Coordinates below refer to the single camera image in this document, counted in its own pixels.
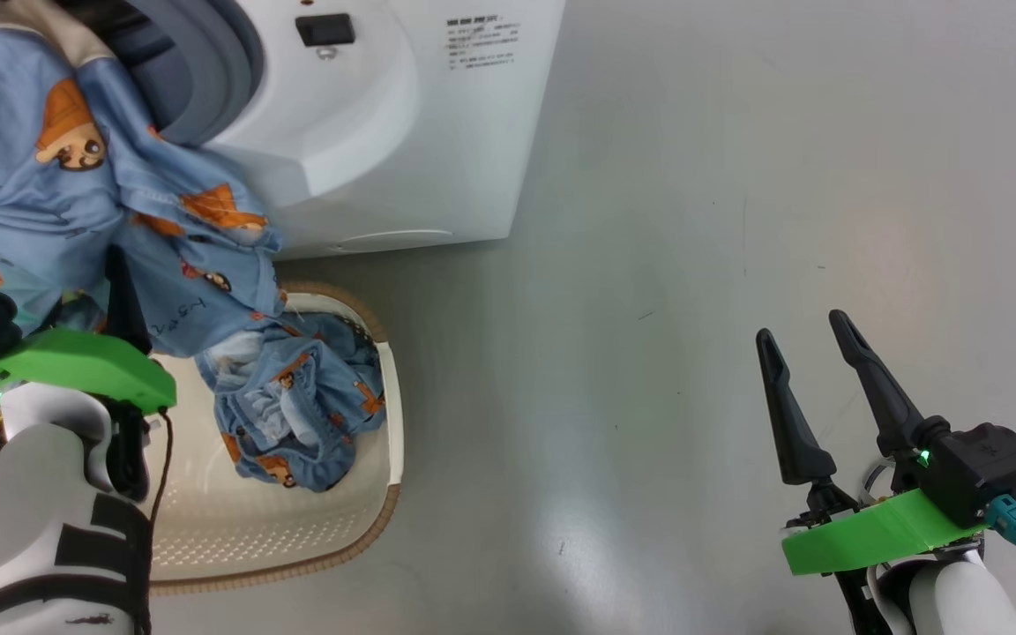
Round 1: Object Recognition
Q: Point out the cream laundry basket brown rim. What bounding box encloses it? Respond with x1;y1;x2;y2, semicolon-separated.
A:
142;280;403;594

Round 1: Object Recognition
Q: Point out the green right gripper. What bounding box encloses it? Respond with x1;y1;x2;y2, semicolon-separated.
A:
755;308;987;578

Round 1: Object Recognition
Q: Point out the grey rubber door gasket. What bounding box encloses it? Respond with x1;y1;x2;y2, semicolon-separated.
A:
102;0;265;147

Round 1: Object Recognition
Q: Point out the white front-load washing machine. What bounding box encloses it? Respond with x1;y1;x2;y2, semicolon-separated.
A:
58;0;566;262

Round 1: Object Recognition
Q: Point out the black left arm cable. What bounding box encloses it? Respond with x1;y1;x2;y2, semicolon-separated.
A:
149;409;175;532

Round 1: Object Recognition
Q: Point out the blue cartoon print pyjama top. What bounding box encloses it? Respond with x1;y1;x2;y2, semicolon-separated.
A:
0;0;288;359

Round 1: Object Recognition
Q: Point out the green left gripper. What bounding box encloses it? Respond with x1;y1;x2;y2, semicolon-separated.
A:
0;246;179;415

